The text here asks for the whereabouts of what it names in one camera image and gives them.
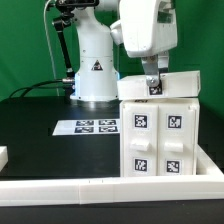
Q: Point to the white left rail stub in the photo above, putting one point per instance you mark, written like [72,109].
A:
[3,157]

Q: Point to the white cabinet box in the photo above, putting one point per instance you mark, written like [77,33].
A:
[157,103]

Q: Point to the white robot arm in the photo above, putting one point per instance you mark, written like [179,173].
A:
[95,82]

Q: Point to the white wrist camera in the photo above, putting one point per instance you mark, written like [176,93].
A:
[116,32]

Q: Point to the white tagged cube block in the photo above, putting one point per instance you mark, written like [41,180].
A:
[172,85]

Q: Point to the white front boundary rail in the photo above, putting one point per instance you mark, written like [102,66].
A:
[110,190]

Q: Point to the white right boundary rail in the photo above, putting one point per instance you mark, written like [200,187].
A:
[205,165]

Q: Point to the white boundary rail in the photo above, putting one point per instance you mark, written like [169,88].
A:
[110,190]
[205,165]

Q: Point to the white flat tagged top panel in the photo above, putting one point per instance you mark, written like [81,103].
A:
[87,127]

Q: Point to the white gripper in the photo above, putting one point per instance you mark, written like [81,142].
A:
[149,27]

